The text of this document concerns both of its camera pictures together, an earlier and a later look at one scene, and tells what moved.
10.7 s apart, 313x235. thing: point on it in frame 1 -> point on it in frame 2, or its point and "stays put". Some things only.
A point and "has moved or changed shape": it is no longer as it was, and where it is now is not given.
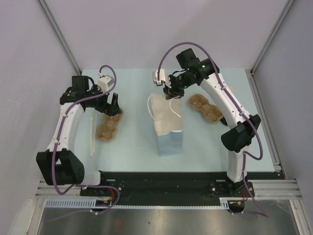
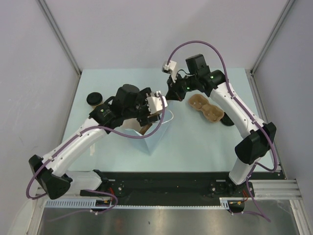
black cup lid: [223, 121] stays put
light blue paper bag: [167, 114] -> [131, 126]
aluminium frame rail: [55, 26] stays put
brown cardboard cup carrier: [106, 129] has moved or changed shape
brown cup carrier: [211, 112] stays put
